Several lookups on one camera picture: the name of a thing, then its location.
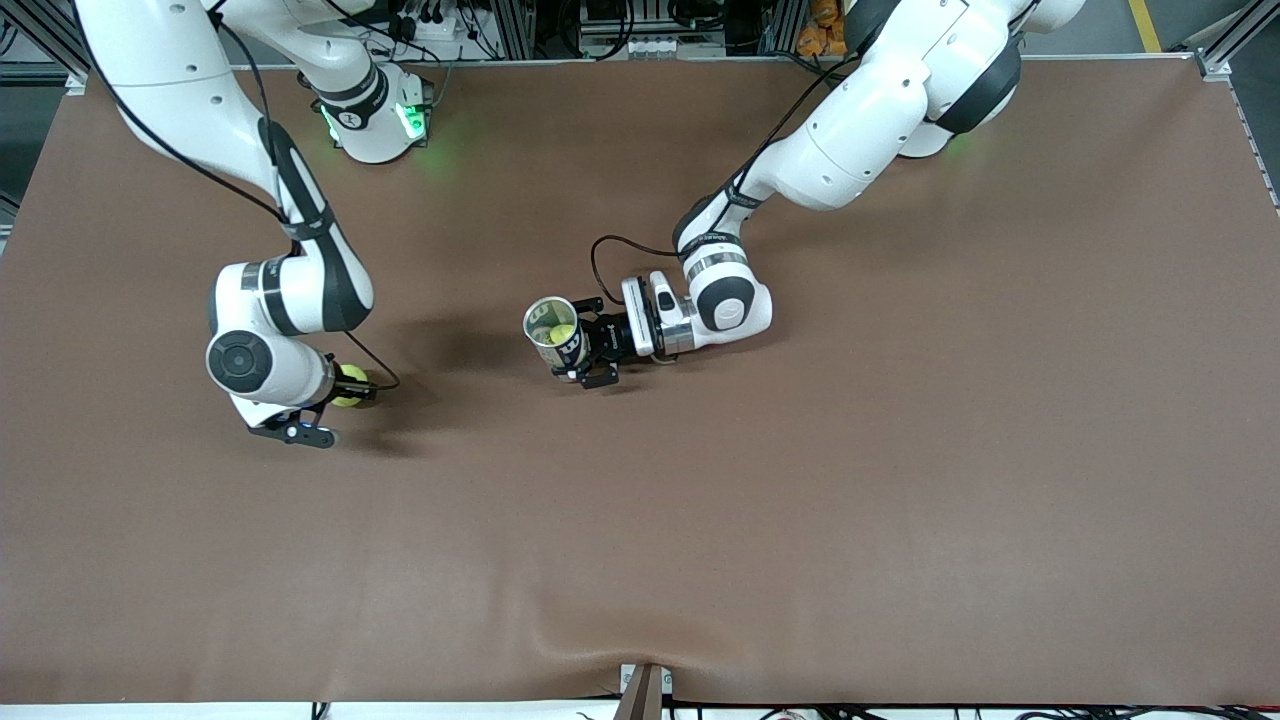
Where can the aluminium frame post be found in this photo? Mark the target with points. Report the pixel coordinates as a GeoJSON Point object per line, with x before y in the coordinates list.
{"type": "Point", "coordinates": [780, 25]}
{"type": "Point", "coordinates": [512, 25]}

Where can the yellow tennis ball black print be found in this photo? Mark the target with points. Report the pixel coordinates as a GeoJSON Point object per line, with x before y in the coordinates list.
{"type": "Point", "coordinates": [562, 334]}

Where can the white power strip black plugs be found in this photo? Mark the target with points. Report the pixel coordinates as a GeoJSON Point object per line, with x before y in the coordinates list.
{"type": "Point", "coordinates": [440, 25]}

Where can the white terminal block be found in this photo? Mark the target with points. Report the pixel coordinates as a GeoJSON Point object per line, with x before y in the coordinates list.
{"type": "Point", "coordinates": [655, 46]}

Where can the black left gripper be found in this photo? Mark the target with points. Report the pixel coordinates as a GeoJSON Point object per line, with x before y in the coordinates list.
{"type": "Point", "coordinates": [609, 338]}

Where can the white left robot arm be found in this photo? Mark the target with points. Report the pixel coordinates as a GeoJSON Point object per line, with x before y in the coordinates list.
{"type": "Point", "coordinates": [860, 120]}

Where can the silver blue tennis ball can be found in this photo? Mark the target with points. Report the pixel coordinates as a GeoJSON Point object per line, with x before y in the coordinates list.
{"type": "Point", "coordinates": [570, 355]}

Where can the orange packaged goods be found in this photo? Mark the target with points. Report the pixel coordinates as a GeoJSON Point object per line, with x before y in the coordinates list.
{"type": "Point", "coordinates": [822, 38]}

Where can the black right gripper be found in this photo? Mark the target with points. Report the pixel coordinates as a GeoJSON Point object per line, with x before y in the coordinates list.
{"type": "Point", "coordinates": [329, 392]}

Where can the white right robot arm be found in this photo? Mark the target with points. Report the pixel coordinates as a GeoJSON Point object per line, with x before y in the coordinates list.
{"type": "Point", "coordinates": [290, 300]}

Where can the black equipment box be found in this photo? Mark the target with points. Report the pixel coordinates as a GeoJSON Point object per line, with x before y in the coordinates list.
{"type": "Point", "coordinates": [610, 15]}

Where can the brown table mat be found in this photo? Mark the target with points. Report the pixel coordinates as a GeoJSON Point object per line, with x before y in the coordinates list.
{"type": "Point", "coordinates": [640, 550]}

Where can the aluminium frame profile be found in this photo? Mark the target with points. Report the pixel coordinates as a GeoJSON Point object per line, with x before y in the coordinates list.
{"type": "Point", "coordinates": [1235, 35]}
{"type": "Point", "coordinates": [30, 70]}

